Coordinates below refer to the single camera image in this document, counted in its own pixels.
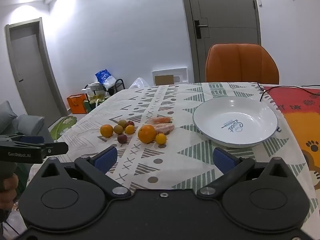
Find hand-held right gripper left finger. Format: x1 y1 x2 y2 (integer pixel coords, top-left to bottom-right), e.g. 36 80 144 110
32 145 132 200

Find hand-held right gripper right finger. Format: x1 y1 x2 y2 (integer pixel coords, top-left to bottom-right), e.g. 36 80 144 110
196 146 299 200

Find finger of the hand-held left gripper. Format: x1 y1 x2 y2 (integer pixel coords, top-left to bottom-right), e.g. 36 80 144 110
0 134 45 145
37 142 68 156

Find white bowl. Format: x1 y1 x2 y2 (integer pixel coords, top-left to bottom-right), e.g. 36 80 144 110
192 96 279 148

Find large orange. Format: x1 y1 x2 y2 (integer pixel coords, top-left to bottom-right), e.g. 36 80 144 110
138 124 157 144

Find person's left hand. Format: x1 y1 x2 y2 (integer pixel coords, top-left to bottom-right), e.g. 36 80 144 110
0 173 19 210

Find grey sofa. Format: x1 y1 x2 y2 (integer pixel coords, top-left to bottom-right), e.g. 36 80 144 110
0 100 54 143

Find green floor mat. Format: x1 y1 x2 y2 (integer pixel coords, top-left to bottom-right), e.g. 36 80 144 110
48 116 78 141

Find orange mandarin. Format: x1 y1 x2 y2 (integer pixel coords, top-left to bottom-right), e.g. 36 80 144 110
100 124 114 138

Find orange paper bag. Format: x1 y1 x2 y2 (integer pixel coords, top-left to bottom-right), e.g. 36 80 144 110
66 93 88 115

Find peeled pomelo piece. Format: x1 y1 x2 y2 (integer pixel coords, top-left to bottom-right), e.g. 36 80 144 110
145 116 173 125

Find wrapped bread bun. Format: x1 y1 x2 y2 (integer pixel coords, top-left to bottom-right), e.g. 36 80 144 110
152 123 175 134

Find plain grey door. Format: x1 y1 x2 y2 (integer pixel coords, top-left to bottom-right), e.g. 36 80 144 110
5 17 63 118

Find black shoe rack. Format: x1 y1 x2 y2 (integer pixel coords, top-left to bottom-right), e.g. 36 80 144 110
85 79 126 98

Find patterned tablecloth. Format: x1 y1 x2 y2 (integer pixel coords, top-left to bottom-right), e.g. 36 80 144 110
27 82 320 232

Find blue plastic bag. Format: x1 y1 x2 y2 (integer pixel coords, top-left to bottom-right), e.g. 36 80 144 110
95 69 117 89

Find white plastic bag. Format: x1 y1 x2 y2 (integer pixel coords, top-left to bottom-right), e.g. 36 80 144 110
128 77 148 89

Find red cartoon mat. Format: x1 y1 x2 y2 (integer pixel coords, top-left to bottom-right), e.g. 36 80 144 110
262 86 320 191

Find brown cardboard sheet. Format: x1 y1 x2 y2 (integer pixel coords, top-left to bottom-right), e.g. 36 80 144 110
155 75 174 86

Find white foam packaging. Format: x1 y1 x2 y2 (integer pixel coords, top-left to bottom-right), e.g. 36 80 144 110
151 66 189 86

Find orange chair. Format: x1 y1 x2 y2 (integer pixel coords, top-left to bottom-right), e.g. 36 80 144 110
205 43 280 85

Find grey door with lock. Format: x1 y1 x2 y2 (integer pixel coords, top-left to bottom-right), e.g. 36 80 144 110
178 0 262 84

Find black cable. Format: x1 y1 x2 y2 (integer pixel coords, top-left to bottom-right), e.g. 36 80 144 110
251 82 320 103

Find black door handle lock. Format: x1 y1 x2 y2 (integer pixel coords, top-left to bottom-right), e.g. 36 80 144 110
194 19 209 39

